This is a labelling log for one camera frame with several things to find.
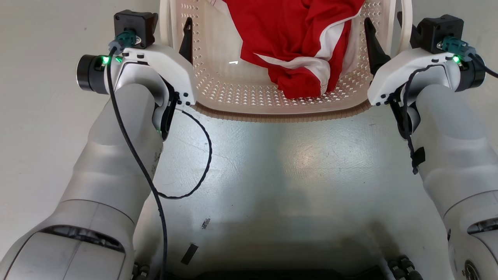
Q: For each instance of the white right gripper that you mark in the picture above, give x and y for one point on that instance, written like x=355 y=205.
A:
x=408 y=70

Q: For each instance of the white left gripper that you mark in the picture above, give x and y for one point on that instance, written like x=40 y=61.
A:
x=171 y=64

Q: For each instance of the beige plastic laundry basket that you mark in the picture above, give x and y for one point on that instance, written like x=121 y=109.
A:
x=225 y=89

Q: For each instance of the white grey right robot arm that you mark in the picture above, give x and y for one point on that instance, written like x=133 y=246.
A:
x=455 y=155

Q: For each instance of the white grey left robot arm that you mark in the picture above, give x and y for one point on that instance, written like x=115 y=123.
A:
x=101 y=163

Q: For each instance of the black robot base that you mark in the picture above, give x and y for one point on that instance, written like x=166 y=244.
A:
x=280 y=275

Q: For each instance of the red garment with white stripes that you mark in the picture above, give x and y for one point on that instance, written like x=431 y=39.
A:
x=288 y=35

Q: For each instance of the black tape strip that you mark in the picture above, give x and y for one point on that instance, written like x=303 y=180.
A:
x=189 y=254

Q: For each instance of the black base wheel assembly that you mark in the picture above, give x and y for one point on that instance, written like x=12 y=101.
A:
x=140 y=272
x=404 y=268

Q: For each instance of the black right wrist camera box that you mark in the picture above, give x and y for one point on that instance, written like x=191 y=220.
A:
x=439 y=29

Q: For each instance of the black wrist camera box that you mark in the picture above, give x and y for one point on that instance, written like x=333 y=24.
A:
x=439 y=29
x=136 y=21

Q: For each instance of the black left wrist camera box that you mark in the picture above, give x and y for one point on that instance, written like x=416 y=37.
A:
x=136 y=21

